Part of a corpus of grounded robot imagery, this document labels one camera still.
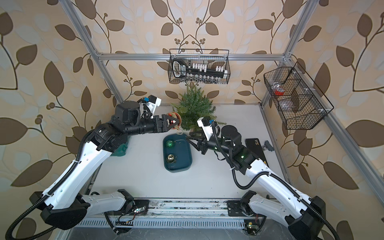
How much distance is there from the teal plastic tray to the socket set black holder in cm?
41

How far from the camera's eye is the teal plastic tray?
2.85ft

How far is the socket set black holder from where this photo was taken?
0.84 metres
